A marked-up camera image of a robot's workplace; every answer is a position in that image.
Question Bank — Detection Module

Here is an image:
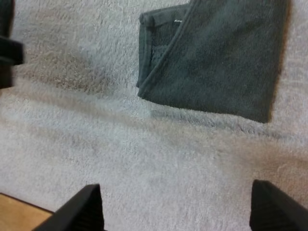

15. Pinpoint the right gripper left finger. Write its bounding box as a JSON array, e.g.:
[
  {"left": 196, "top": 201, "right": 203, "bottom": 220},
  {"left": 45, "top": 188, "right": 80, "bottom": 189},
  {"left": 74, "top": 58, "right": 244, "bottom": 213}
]
[{"left": 33, "top": 183, "right": 106, "bottom": 231}]

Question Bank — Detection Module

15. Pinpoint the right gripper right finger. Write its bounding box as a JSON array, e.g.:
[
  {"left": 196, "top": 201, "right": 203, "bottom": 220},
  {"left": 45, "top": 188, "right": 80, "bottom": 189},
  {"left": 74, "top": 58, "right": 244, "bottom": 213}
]
[{"left": 248, "top": 179, "right": 308, "bottom": 231}]

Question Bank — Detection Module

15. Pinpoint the grey-green towel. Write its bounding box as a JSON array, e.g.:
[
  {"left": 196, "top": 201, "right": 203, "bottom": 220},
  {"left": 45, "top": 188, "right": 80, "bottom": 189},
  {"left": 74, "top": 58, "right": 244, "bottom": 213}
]
[{"left": 136, "top": 0, "right": 289, "bottom": 124}]

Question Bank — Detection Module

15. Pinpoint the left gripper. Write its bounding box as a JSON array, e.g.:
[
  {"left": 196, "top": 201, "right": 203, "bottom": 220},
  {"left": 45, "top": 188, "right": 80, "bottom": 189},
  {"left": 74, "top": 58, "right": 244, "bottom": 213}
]
[{"left": 0, "top": 35, "right": 25, "bottom": 89}]

